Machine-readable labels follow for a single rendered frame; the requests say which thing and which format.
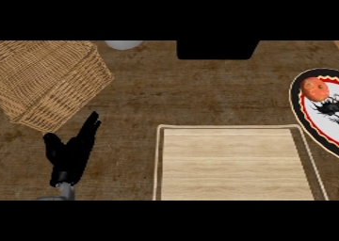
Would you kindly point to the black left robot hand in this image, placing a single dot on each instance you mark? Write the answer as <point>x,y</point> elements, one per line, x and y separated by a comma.
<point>72,153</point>

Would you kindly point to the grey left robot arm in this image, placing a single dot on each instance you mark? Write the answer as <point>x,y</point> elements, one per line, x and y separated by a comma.
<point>63,193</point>

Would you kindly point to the pale wooden tray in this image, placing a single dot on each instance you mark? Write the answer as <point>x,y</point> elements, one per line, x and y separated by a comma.
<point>235,164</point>

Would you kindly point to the black rimmed patterned plate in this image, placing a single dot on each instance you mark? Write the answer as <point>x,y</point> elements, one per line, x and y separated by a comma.
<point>324,113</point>

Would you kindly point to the woven wicker basket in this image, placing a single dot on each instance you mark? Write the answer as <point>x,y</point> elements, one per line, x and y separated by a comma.
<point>45,81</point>

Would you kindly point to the white round object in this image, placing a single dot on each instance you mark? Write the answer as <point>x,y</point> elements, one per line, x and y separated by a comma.
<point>125,44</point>

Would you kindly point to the black appliance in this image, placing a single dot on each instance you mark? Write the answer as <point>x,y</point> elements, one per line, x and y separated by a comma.
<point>218,49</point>

